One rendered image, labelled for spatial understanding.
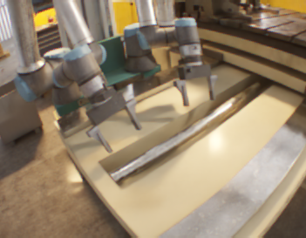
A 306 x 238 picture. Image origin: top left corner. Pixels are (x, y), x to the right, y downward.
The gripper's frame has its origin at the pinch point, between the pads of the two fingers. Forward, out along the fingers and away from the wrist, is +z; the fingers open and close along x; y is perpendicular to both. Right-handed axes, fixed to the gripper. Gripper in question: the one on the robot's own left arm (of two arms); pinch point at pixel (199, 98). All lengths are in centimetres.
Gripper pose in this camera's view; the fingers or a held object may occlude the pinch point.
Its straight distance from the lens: 95.7
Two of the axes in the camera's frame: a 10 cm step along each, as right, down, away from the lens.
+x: 9.1, -2.3, 3.4
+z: 1.7, 9.7, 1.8
